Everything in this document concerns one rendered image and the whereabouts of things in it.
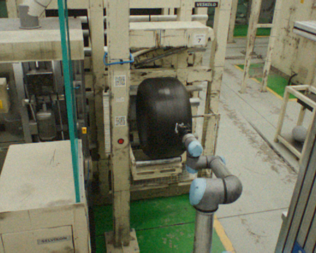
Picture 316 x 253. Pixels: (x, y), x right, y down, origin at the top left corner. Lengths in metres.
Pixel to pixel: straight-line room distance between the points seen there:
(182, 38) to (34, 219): 1.54
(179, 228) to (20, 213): 1.91
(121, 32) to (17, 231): 1.21
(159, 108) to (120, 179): 0.69
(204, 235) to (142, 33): 1.38
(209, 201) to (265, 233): 1.87
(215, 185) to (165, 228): 1.72
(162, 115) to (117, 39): 0.55
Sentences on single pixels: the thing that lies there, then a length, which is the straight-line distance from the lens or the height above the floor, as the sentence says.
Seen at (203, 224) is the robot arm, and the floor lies 1.16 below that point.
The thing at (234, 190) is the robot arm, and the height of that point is 1.33.
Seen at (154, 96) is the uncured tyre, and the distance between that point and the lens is 2.12.
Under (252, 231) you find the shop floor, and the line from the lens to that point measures 3.30.
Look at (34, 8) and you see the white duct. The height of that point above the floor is 1.92.
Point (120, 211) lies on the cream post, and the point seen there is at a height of 0.42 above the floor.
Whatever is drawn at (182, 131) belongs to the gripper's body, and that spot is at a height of 1.30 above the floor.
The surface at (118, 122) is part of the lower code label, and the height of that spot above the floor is 1.21.
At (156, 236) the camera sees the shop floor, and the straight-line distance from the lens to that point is 3.09.
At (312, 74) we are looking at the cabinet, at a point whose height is 0.40.
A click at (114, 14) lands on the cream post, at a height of 1.93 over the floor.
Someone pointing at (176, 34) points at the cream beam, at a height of 1.74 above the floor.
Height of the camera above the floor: 2.26
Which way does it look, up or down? 26 degrees down
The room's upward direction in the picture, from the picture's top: 1 degrees clockwise
